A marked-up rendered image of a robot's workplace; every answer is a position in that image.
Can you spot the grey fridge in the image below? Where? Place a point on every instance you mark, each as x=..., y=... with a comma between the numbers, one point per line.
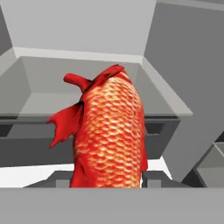
x=183, y=58

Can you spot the red orange scaly fish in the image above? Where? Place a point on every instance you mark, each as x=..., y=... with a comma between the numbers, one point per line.
x=110, y=128

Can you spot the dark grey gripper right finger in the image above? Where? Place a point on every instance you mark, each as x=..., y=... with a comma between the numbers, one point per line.
x=157, y=179

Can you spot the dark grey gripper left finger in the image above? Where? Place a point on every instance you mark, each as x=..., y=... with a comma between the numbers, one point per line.
x=59, y=179

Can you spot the clear glass fridge shelf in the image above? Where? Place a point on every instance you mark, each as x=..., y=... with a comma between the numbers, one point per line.
x=163, y=99

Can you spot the dark grey fridge drawer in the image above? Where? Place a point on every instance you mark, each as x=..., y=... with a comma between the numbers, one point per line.
x=29, y=148

